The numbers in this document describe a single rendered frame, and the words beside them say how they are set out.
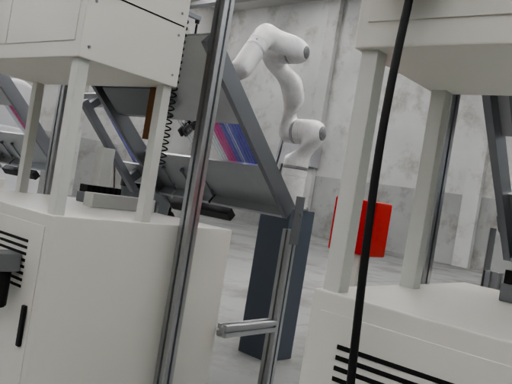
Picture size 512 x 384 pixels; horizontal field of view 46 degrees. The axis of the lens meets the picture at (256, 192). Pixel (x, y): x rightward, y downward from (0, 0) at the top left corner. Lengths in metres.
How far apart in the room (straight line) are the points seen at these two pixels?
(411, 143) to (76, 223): 11.04
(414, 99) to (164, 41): 10.99
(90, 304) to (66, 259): 0.15
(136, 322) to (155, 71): 0.69
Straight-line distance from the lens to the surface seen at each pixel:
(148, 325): 1.77
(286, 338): 2.89
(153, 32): 1.66
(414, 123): 12.39
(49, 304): 1.56
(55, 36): 1.62
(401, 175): 12.33
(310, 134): 2.77
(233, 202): 2.31
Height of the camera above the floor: 0.75
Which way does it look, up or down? level
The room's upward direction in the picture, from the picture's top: 9 degrees clockwise
